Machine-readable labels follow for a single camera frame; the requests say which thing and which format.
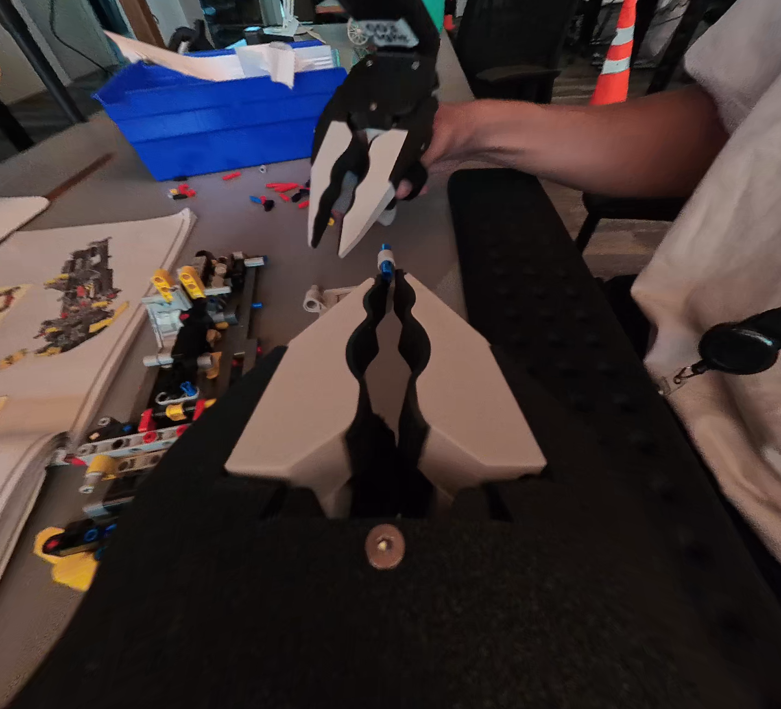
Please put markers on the white papers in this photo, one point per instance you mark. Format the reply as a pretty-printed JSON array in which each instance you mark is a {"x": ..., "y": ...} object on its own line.
[{"x": 268, "y": 59}]

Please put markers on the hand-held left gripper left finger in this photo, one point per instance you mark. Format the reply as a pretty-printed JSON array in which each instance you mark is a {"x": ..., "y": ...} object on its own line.
[{"x": 305, "y": 410}]

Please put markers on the person's right forearm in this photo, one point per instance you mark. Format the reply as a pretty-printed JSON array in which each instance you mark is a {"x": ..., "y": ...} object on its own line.
[{"x": 579, "y": 141}]

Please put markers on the black badge reel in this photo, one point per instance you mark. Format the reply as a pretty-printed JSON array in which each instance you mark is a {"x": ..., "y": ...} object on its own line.
[{"x": 738, "y": 346}]

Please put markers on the person's right hand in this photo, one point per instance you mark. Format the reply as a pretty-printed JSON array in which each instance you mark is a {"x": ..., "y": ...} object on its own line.
[{"x": 457, "y": 135}]

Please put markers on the black mesh office chair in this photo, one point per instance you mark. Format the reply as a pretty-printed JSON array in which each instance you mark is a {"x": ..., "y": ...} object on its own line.
[{"x": 525, "y": 1}]

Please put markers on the pile of red blue pins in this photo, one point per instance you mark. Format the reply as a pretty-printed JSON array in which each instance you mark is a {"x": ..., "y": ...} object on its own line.
[{"x": 284, "y": 187}]

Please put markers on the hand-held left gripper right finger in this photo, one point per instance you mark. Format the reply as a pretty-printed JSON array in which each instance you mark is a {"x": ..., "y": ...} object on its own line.
[{"x": 482, "y": 410}]

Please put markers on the lego car chassis model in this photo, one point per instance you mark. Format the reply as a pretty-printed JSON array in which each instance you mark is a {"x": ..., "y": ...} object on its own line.
[{"x": 189, "y": 330}]

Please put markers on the blue plastic bin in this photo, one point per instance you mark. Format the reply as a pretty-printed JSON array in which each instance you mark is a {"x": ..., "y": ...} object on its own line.
[{"x": 213, "y": 129}]

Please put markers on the grey lego panel piece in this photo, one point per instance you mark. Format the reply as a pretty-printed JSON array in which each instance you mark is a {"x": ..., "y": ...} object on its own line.
[{"x": 341, "y": 296}]

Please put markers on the open lego instruction booklet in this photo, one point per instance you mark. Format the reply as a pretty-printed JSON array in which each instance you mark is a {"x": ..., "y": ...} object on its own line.
[{"x": 49, "y": 385}]

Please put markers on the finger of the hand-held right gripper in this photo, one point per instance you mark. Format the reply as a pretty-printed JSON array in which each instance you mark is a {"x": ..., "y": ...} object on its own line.
[
  {"x": 323, "y": 172},
  {"x": 378, "y": 184}
]

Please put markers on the black perforated chair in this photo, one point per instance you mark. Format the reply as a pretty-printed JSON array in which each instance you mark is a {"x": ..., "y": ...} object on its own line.
[{"x": 549, "y": 294}]

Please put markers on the blue lego pin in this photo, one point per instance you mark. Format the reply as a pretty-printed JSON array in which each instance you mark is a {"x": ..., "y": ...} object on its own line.
[{"x": 385, "y": 262}]

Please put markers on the black tripod pole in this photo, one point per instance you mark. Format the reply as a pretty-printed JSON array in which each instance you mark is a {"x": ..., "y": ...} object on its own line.
[{"x": 42, "y": 59}]

